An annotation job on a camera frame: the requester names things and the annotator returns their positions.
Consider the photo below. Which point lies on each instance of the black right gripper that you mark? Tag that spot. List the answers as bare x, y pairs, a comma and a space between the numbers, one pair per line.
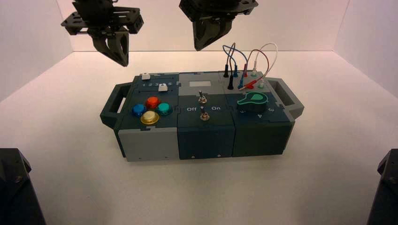
217, 8

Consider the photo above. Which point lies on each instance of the yellow round push button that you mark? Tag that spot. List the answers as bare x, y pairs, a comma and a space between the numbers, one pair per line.
150, 118

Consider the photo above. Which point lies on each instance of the small white slider knob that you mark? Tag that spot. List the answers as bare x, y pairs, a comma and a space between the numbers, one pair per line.
162, 88
145, 76

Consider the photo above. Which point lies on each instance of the metal toggle switch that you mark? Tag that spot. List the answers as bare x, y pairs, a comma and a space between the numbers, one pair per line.
204, 115
201, 98

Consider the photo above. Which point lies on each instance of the dark teal grey control box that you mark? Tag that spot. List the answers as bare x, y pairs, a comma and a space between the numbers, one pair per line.
205, 139

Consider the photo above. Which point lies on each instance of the blue round push button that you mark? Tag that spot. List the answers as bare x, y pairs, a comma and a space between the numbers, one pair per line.
138, 110

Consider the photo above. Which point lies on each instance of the green rotary selector knob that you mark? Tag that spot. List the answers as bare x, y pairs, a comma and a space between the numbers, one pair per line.
252, 104

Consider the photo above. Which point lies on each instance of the teal round push button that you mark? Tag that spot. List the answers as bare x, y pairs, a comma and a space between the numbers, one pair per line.
164, 109

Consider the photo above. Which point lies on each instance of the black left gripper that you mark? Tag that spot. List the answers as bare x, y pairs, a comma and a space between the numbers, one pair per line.
102, 19

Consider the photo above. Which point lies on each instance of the red round push button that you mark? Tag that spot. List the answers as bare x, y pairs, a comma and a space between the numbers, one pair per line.
153, 102

